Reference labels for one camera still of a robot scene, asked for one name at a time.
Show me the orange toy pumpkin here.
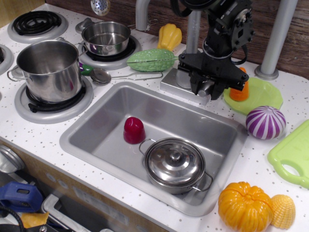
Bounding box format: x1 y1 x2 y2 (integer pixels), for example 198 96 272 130
218 182 273 232

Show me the orange toy carrot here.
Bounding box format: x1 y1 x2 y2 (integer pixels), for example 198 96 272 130
229 81 249 102

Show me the yellow toy bell pepper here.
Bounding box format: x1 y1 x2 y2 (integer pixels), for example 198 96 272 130
157 23 183 51

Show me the light green cutting board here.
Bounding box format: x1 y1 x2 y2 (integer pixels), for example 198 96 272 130
267 120 309 189

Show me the back right stove burner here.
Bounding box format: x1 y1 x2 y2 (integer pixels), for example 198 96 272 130
79 36 141 71

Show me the small steel saucepan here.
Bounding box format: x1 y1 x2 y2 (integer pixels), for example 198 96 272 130
75 18 131 57

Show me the purple toy eggplant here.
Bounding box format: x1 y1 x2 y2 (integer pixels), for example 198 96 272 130
79 62 94 76

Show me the silver toy faucet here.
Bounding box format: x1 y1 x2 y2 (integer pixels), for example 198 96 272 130
135 0 211 105

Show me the green toy bitter gourd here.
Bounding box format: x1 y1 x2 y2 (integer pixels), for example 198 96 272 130
126 48 178 72

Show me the hanging perforated steel ladle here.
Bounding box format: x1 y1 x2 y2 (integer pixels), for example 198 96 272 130
90 0 111 16

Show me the far left stove burner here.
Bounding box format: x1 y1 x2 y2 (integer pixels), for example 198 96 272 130
0 44 14 75

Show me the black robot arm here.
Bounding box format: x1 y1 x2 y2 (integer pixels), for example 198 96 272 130
170 0 255 100

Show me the small lidded steel pot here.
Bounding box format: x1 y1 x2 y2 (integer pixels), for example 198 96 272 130
139 138 213 195

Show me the grey vertical post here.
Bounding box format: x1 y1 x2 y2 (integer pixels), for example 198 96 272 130
254 0 298 81

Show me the red toy pepper piece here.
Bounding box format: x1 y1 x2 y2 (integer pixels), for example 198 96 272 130
123 117 146 144

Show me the black cable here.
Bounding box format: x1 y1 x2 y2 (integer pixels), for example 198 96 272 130
0 205 27 232

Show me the purple striped toy onion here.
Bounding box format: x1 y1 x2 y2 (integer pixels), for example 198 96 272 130
246 106 286 140

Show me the front stove burner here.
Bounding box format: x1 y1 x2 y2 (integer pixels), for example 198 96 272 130
14 77 93 124

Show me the back left stove burner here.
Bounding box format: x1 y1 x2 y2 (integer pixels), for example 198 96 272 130
7 11 68 44

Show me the silver oven knob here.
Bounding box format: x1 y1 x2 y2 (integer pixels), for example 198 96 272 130
0 145 25 174

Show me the light green toy plate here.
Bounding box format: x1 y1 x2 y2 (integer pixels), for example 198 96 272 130
223 77 283 115

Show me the small steel strainer spoon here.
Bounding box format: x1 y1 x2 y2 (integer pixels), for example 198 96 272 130
90 68 163 85

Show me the yellow toy corn piece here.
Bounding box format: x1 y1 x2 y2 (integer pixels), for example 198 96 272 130
271 194 295 229

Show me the silver faucet lever handle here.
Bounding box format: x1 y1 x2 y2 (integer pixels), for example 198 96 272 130
197 80 214 97

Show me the yellow cloth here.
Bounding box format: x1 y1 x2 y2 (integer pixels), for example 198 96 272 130
21 212 49 229

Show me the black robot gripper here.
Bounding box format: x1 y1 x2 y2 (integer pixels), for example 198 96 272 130
178 52 249 101

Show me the grey toy sink basin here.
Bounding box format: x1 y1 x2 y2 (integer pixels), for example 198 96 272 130
59 81 249 218

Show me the large steel pot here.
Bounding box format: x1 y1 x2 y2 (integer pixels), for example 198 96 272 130
7 39 83 104

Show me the stove burner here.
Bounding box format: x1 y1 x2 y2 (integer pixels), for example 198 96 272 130
79 36 141 71
0 44 14 75
7 11 68 44
14 77 93 124

